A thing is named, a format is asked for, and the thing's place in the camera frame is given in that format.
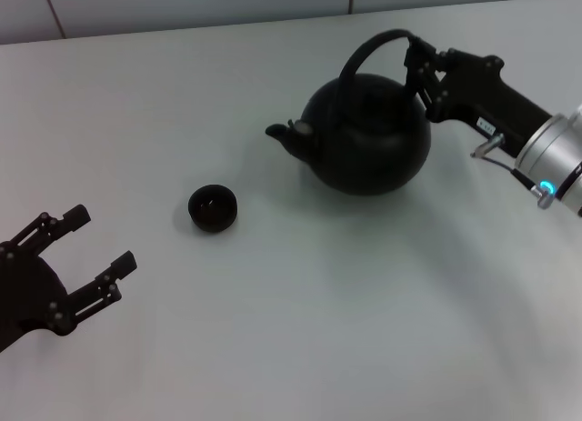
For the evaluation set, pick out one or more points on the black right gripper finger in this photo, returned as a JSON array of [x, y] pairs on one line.
[[425, 48], [423, 87]]

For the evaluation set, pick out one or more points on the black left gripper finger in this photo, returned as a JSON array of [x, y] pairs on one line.
[[104, 280], [68, 218]]

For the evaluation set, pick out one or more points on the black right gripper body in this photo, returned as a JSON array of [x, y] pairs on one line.
[[482, 93]]

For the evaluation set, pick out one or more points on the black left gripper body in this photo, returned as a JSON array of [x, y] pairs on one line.
[[27, 293]]

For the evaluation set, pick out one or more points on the black round teapot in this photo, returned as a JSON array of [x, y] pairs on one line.
[[368, 139]]

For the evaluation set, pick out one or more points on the dark brown teacup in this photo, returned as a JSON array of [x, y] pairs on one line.
[[213, 209]]

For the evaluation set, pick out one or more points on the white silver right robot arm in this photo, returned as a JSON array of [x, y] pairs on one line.
[[554, 157]]

